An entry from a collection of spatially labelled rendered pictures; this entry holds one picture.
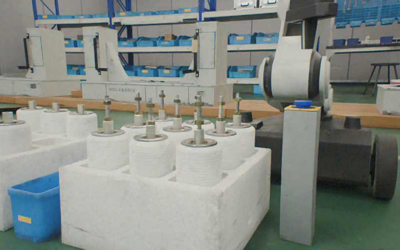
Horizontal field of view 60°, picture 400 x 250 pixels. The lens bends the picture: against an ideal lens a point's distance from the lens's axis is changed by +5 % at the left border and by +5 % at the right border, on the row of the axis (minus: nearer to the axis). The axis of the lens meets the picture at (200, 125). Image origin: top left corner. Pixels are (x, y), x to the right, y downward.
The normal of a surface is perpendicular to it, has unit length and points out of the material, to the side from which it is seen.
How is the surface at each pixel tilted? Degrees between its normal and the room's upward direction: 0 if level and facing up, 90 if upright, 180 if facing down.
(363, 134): 46
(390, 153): 55
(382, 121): 90
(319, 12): 90
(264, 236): 0
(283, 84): 110
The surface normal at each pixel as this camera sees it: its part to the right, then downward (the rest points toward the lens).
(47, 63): 0.92, 0.07
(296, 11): -0.90, 0.07
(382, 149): -0.32, -0.54
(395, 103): -0.40, 0.15
